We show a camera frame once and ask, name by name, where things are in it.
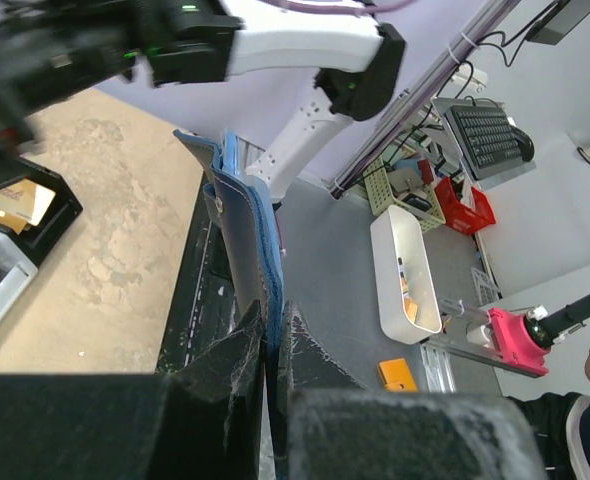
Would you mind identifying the black keyboard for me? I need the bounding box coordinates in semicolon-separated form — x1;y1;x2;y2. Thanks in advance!
445;105;522;180

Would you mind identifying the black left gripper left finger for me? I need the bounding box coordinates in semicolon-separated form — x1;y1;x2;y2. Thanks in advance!
0;303;265;479

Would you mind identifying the pile of gold cards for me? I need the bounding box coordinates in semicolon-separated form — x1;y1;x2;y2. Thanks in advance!
0;179;56;234

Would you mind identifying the blue leather card holder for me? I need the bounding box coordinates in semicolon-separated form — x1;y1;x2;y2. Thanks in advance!
174;130;287;463

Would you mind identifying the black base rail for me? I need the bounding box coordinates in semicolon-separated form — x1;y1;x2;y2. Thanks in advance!
155;178;245;373

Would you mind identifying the pink fixture block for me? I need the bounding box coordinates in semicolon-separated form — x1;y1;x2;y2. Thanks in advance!
488;308;549;378

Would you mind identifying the white oblong tray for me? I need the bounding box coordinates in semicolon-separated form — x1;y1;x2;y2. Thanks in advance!
370;205;442;345

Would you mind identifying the red plastic basket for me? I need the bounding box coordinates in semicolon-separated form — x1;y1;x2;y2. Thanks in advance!
434;178;496;236

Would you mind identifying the black bin with gold cards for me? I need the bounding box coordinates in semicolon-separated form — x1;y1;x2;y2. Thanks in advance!
0;154;83;267

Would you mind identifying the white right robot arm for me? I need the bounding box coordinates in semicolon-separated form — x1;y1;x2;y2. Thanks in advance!
0;1;407;202

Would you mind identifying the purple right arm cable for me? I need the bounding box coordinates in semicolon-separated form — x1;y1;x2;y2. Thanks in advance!
269;0;416;16

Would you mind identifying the orange small box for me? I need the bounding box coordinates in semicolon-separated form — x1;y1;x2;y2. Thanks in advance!
378;358;418;392

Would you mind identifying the green perforated basket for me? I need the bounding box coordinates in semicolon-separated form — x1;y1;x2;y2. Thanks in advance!
364;158;446;233

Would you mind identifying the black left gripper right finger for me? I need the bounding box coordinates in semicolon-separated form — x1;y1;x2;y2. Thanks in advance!
277;302;546;479

